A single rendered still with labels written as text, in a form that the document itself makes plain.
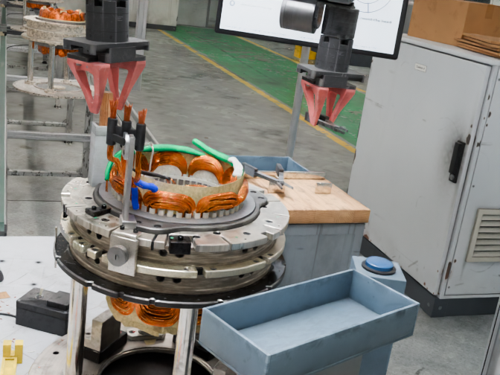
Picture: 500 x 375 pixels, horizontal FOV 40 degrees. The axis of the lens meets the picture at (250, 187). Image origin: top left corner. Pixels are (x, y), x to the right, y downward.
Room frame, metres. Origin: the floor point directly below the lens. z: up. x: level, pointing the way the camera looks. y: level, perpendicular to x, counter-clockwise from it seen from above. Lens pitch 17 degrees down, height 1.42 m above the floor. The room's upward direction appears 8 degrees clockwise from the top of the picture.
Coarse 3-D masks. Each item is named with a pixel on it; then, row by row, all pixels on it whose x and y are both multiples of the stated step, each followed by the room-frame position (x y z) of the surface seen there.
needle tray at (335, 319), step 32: (288, 288) 0.76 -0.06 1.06; (320, 288) 0.80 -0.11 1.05; (352, 288) 0.84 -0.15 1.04; (384, 288) 0.80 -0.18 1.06; (224, 320) 0.69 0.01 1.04; (256, 320) 0.73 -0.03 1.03; (288, 320) 0.75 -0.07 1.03; (320, 320) 0.76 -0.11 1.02; (352, 320) 0.78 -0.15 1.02; (384, 320) 0.72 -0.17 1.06; (224, 352) 0.64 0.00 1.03; (256, 352) 0.61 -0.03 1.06; (288, 352) 0.62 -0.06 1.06; (320, 352) 0.65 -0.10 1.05; (352, 352) 0.69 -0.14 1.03
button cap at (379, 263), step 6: (372, 258) 0.94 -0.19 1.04; (378, 258) 0.94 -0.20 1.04; (384, 258) 0.95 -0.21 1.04; (366, 264) 0.93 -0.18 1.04; (372, 264) 0.92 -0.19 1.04; (378, 264) 0.92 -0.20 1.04; (384, 264) 0.92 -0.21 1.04; (390, 264) 0.93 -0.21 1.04; (378, 270) 0.92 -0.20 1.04; (384, 270) 0.92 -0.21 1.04; (390, 270) 0.92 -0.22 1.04
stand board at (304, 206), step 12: (252, 180) 1.18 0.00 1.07; (264, 180) 1.19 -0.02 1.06; (288, 180) 1.21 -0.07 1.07; (300, 180) 1.22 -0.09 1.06; (312, 180) 1.23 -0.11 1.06; (324, 180) 1.24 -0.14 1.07; (264, 192) 1.12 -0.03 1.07; (288, 192) 1.14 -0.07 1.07; (300, 192) 1.15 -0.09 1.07; (312, 192) 1.16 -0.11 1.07; (336, 192) 1.18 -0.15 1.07; (288, 204) 1.07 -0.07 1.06; (300, 204) 1.08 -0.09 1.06; (312, 204) 1.09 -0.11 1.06; (324, 204) 1.10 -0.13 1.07; (336, 204) 1.11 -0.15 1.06; (348, 204) 1.12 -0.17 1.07; (360, 204) 1.13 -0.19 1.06; (300, 216) 1.05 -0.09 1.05; (312, 216) 1.06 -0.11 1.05; (324, 216) 1.07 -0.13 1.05; (336, 216) 1.08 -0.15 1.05; (348, 216) 1.09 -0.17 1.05; (360, 216) 1.10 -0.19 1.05
